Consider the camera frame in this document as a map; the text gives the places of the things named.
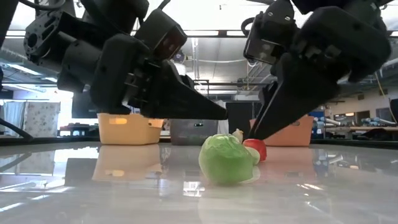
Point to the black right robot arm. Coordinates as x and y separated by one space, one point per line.
326 3

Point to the grey plastic basket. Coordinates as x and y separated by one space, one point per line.
192 133

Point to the black monitor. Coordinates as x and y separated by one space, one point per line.
79 109

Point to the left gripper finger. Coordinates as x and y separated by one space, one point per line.
191 83
174 102

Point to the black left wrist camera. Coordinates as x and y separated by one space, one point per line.
161 34

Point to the cream garlic bulb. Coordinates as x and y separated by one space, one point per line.
237 135

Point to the wooden workbench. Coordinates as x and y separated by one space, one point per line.
357 128

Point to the orange plastic basket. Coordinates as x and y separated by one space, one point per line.
295 137

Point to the blue cabinet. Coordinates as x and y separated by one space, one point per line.
318 121

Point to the green lettuce head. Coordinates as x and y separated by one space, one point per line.
225 160

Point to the yellow plastic basket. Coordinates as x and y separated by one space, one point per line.
130 133

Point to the long ceiling light bar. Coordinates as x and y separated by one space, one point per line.
211 32

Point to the white curtain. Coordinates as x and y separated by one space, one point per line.
14 115

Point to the pale green vegetable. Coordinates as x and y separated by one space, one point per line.
255 155

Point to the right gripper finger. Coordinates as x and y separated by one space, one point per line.
295 96
268 93

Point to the white hanging cloth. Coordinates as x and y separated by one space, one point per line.
223 124

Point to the floral curtain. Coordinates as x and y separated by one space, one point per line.
42 119

